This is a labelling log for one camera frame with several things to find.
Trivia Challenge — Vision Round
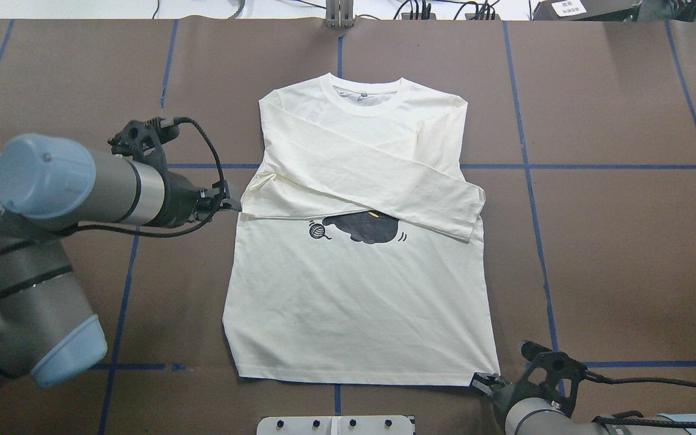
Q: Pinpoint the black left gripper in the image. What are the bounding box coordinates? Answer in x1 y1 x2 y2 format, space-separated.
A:
155 172 242 228

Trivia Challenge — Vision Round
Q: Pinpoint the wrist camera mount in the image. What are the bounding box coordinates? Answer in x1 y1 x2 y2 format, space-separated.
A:
108 117 179 166
518 341 588 417

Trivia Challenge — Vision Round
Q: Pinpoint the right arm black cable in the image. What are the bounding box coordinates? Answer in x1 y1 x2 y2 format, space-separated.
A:
584 370 696 431

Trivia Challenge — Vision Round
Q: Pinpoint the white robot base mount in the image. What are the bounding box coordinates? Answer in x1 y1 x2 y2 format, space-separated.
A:
256 415 416 434

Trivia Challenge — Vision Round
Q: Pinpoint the black box white label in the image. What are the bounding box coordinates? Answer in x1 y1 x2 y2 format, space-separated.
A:
531 1 641 22

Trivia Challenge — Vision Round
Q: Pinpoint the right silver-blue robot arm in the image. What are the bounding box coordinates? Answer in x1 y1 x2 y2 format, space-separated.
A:
469 373 696 434

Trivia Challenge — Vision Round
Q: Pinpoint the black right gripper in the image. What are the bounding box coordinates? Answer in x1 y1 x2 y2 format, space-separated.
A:
472 373 536 414

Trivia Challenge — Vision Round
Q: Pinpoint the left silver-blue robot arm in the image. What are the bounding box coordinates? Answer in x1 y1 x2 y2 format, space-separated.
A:
0 134 241 388

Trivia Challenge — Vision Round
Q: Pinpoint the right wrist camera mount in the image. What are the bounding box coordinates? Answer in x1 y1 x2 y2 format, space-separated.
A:
518 341 588 417

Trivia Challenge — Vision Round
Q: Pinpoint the cream long-sleeve t-shirt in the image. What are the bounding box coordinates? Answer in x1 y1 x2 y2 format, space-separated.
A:
222 74 500 387

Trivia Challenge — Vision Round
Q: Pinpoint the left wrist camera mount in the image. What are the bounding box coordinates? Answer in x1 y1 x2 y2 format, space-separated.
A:
108 117 179 166

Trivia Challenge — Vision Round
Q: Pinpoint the aluminium frame post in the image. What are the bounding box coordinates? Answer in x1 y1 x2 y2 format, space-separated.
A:
325 0 355 28

